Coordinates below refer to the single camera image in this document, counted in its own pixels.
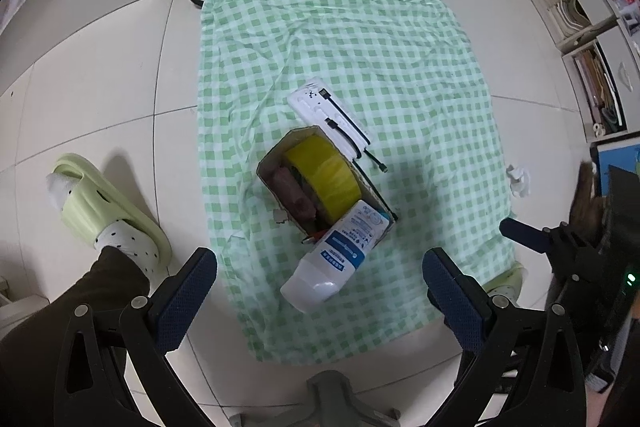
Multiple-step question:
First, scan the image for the white blue drink bottle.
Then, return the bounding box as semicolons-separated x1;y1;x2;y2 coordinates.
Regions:
280;199;392;313

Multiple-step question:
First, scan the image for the pink tissue pack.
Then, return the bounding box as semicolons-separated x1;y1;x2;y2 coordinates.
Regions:
270;167;317;221

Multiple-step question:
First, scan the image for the yellow packing tape roll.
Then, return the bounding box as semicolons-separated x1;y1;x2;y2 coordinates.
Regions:
282;134;361;225

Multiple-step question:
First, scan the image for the white power bank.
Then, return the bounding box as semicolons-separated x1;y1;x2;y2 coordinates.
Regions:
286;78;371;160

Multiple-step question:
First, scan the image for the red pen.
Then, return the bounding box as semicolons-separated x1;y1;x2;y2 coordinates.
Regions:
302;233;323;244

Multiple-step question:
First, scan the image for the right green slipper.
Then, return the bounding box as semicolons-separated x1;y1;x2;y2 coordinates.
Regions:
483;262;527;306

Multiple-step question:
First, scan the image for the green slipper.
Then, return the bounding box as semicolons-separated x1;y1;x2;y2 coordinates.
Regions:
483;262;527;306
47;153;171;270

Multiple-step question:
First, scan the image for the white polka dot sock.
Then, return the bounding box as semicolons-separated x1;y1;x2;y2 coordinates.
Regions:
47;172;160;280

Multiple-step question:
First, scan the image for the person left leg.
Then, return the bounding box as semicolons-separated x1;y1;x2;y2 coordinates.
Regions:
1;246;150;426

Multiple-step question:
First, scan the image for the crumpled white tissue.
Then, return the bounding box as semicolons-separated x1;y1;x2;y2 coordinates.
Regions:
506;165;530;198

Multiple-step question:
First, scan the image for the left green slipper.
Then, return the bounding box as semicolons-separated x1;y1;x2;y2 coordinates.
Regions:
47;153;171;270

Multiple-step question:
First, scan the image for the cardboard box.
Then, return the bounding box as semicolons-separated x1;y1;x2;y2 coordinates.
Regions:
256;126;398;244

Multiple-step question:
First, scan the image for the white bookshelf cabinet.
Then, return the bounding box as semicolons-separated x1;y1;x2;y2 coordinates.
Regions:
532;0;639;143

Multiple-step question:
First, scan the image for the green checkered cloth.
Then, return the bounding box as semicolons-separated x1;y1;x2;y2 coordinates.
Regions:
198;0;515;365

